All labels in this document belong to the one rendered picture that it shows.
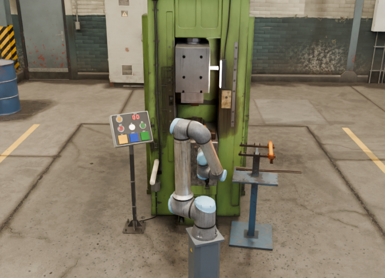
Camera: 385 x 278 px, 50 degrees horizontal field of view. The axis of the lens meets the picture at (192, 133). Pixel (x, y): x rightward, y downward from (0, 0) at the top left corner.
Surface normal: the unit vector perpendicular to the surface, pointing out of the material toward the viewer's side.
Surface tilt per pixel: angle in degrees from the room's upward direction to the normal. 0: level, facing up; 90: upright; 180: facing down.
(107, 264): 0
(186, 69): 90
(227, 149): 90
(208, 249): 90
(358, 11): 90
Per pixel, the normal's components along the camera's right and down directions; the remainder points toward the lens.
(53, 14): -0.01, 0.36
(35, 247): 0.01, -0.93
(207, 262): 0.33, 0.34
